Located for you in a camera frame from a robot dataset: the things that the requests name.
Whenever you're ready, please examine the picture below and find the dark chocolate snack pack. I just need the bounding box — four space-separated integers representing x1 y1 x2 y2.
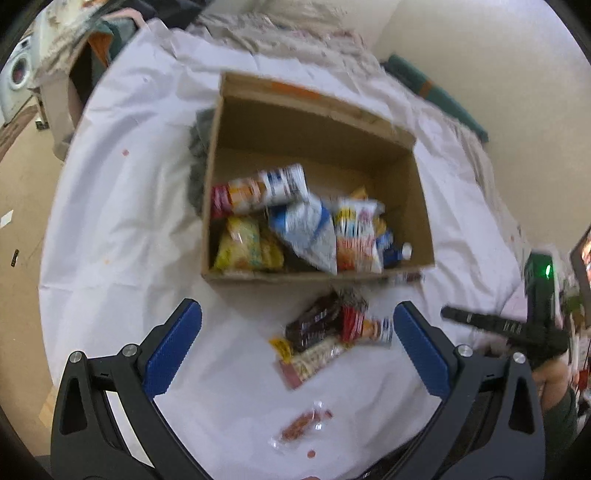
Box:
284 290 342 353

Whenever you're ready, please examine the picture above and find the clear sausage snack packet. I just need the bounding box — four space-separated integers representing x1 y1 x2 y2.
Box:
269 401 334 451

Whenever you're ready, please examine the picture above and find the small yellow candy packet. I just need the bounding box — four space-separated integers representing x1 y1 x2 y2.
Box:
269 337 294 364

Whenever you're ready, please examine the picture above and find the white orange striped snack bag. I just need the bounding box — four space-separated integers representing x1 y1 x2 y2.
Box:
332 197 383 274

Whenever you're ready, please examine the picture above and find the green rolled mat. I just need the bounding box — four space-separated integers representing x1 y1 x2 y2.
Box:
381 54 489 144

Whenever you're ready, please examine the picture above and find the white table cloth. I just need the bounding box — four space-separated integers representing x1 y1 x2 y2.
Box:
39 15 530 479

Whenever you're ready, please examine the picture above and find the blue white chip bag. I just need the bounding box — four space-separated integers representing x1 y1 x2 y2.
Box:
269 194 338 275

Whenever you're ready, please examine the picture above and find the yellow snack bag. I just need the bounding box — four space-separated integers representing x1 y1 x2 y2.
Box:
213 216 284 272

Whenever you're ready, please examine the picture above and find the red white bun snack pack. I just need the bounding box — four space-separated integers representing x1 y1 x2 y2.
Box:
211 164 308 218

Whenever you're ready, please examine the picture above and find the brown cardboard box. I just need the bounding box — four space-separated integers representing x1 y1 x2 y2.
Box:
201 72 435 283

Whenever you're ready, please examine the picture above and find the white washing machine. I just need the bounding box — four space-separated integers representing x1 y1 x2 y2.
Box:
1 35 32 125

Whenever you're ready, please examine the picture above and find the yellow checkered wafer pack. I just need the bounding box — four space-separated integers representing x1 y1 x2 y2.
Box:
279 337 351 390

